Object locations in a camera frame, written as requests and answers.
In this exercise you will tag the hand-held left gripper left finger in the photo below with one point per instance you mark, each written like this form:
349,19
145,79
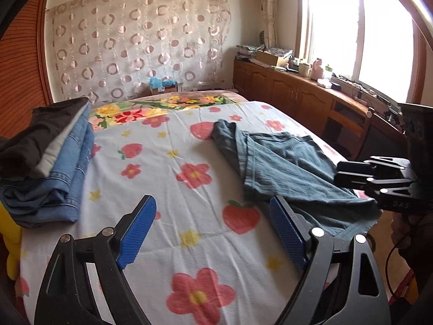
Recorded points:
139,230

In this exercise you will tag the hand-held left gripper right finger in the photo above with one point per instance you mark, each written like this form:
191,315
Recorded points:
287,233

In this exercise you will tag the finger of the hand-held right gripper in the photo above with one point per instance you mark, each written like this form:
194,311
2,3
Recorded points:
351,179
355,167

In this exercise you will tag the grey-blue pants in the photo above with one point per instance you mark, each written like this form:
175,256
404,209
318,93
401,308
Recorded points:
287,162

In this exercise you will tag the strawberry flower print bedsheet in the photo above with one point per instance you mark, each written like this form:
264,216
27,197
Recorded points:
169,182

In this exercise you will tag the folded blue jeans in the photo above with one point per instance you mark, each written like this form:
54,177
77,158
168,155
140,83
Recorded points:
40,203
79,142

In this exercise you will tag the long wooden cabinet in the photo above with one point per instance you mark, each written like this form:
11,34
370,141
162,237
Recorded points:
287,88

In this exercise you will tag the pink toy figure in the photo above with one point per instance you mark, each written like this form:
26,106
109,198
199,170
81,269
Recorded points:
318,69

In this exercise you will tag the folded grey garment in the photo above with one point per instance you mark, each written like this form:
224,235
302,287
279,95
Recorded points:
54,154

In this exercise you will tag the yellow red floral blanket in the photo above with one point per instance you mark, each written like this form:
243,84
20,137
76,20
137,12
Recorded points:
135,113

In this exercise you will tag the yellow plush toy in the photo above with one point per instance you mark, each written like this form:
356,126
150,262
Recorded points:
8,237

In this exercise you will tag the open cardboard box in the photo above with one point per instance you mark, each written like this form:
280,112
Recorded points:
270,60

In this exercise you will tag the folded black garment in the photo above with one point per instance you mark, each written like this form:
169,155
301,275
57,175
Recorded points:
33,135

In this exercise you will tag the wooden framed window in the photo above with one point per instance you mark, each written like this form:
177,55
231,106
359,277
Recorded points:
338,23

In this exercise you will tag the blue plastic packet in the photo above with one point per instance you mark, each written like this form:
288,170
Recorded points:
159,83

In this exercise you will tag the pile of printed cloth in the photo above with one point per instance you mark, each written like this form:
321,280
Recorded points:
248,51

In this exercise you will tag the cream lace window curtain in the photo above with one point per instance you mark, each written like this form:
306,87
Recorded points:
270,6

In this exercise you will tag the circle-patterned sheer curtain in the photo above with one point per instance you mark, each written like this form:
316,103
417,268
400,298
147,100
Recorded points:
135,40

